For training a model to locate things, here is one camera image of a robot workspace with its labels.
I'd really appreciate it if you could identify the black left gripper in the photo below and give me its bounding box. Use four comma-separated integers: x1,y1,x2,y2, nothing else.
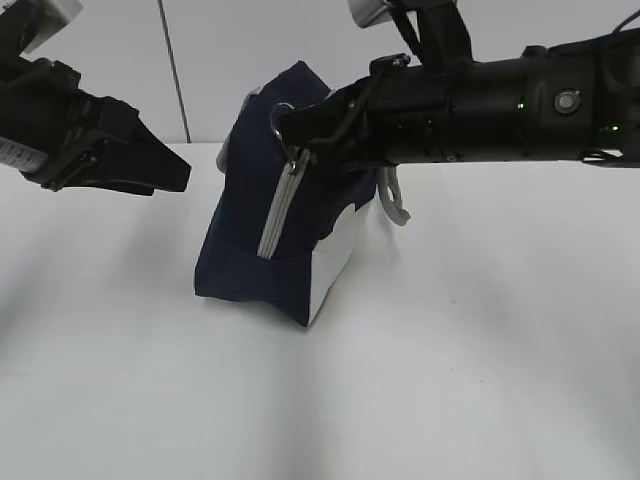
1,57,191,196

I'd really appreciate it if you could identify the navy and white lunch bag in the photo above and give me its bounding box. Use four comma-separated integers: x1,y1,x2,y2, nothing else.
194,60,410,328

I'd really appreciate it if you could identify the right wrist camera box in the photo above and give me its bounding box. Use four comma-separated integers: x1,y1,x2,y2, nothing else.
347,0,421,29

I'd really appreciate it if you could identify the metal zipper pull ring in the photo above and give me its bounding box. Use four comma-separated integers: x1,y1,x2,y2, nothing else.
269,102,299,146

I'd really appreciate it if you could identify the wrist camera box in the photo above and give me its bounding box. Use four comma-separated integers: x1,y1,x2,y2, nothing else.
347,0,421,29
20,0,83,54

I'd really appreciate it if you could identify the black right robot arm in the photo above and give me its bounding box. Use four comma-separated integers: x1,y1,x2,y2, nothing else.
278,29,639,173

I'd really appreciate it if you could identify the black cable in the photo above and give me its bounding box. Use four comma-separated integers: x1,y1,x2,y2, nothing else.
387,0,474,69

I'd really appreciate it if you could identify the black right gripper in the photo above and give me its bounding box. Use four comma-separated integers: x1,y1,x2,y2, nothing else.
277,56,453,168

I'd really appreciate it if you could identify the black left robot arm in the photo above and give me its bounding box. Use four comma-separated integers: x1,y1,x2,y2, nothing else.
1,1,191,196

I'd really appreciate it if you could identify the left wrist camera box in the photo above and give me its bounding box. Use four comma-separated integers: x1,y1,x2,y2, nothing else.
20,0,83,54

